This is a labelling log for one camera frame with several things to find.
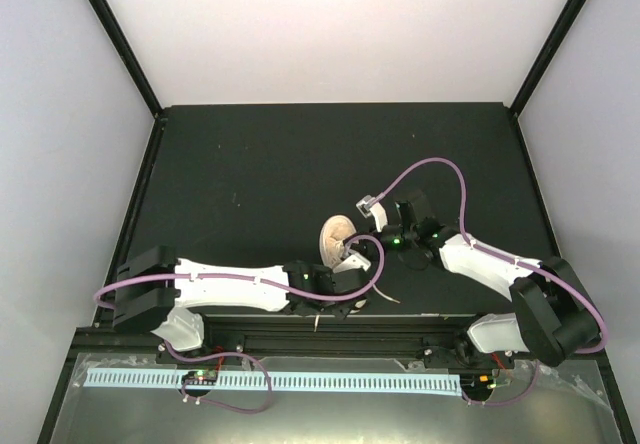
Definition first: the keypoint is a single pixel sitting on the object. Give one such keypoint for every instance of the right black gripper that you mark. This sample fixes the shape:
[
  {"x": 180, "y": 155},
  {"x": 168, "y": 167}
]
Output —
[{"x": 369, "y": 249}]

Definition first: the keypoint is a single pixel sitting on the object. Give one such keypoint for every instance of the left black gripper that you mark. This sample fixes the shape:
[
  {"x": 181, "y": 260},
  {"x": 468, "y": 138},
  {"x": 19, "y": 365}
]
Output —
[{"x": 341, "y": 311}]

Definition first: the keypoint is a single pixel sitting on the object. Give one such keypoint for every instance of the white shoelace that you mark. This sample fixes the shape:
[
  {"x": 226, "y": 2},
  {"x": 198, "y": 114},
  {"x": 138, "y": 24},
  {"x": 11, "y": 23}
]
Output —
[{"x": 385, "y": 296}]

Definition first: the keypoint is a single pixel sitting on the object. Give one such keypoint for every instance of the beige sneaker shoe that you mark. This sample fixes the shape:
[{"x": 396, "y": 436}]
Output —
[{"x": 334, "y": 232}]

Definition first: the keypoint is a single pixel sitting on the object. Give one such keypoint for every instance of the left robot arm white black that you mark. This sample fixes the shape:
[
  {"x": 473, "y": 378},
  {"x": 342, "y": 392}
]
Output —
[{"x": 171, "y": 307}]

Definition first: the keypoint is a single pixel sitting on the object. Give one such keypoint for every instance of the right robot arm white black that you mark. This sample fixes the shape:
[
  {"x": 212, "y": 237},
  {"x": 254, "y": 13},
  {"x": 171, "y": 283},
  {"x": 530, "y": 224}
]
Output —
[{"x": 552, "y": 317}]

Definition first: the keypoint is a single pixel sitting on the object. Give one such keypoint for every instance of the left small circuit board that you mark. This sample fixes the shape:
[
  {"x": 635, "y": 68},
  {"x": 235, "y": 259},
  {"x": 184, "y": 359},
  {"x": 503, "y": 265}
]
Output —
[{"x": 200, "y": 377}]

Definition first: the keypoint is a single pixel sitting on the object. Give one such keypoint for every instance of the small circuit board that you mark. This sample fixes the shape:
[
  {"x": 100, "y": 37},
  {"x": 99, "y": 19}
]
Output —
[
  {"x": 200, "y": 377},
  {"x": 490, "y": 382}
]

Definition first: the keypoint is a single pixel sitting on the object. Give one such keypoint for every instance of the right small circuit board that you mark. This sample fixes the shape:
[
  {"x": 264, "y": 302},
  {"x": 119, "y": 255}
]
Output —
[{"x": 490, "y": 382}]

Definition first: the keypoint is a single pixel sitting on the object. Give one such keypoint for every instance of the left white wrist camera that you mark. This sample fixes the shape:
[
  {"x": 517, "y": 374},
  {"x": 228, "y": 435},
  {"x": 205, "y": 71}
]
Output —
[{"x": 354, "y": 261}]

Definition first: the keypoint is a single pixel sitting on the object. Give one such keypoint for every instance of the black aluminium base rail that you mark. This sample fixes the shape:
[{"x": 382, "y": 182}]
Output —
[{"x": 354, "y": 336}]

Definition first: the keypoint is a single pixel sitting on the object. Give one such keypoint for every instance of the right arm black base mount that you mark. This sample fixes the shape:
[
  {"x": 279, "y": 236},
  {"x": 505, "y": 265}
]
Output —
[{"x": 464, "y": 358}]

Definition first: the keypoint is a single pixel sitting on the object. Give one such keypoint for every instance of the white slotted cable duct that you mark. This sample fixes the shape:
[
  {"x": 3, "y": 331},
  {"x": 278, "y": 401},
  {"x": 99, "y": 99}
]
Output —
[{"x": 331, "y": 382}]

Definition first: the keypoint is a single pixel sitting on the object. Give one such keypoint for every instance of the right black frame post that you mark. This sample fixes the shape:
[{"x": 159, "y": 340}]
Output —
[{"x": 553, "y": 42}]

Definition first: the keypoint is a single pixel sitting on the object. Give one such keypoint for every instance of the black frame post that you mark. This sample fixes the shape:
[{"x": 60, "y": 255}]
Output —
[
  {"x": 119, "y": 41},
  {"x": 553, "y": 42}
]

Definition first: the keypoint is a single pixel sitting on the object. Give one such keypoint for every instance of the left black frame post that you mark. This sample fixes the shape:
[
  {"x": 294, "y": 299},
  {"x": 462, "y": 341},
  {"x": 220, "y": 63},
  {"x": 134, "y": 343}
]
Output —
[{"x": 119, "y": 41}]

